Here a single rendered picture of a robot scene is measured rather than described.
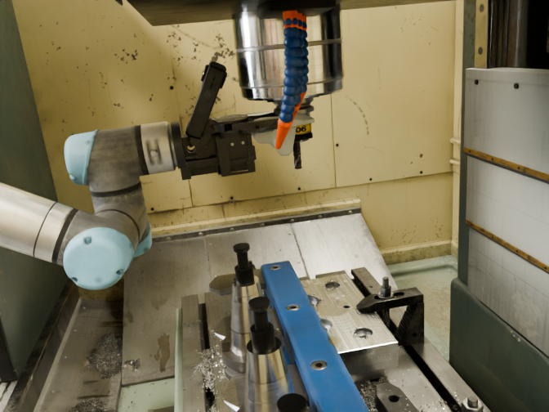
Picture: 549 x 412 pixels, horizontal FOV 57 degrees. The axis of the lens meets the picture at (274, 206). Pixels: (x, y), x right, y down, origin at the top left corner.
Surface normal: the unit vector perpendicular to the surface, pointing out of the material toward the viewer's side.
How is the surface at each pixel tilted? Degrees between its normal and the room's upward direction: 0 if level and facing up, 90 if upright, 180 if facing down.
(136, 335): 24
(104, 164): 90
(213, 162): 90
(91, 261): 90
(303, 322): 0
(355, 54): 90
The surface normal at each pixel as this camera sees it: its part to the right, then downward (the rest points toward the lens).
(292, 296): -0.09, -0.95
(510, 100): -0.98, 0.14
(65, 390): 0.21, -0.95
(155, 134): 0.06, -0.40
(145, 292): -0.01, -0.75
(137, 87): 0.18, 0.29
